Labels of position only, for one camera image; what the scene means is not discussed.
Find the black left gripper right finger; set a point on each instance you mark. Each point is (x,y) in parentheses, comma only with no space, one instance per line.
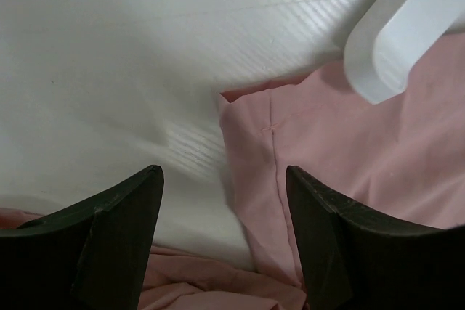
(355,257)

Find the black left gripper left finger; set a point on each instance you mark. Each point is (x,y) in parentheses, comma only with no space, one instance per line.
(90,255)

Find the white clothes rack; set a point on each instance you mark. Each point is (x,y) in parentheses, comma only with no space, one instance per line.
(390,39)

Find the pink trousers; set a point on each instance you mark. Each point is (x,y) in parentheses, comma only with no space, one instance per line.
(404,158)

